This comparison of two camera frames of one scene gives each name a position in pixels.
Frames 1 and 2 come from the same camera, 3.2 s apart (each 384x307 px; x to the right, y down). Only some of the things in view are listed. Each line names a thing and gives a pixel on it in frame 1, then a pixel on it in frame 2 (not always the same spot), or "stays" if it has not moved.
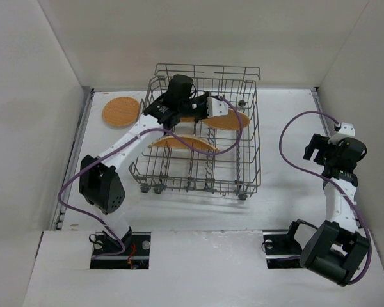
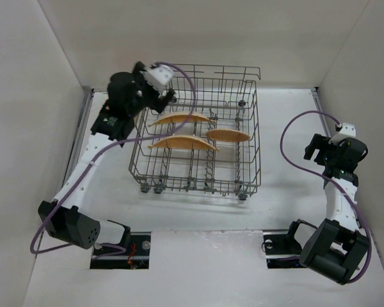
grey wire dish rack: (208, 114) stays
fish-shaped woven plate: (173, 141) stays
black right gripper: (315, 148) stays
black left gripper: (200, 105) → (160, 100)
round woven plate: (227, 122) → (228, 135)
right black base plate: (281, 252) stays
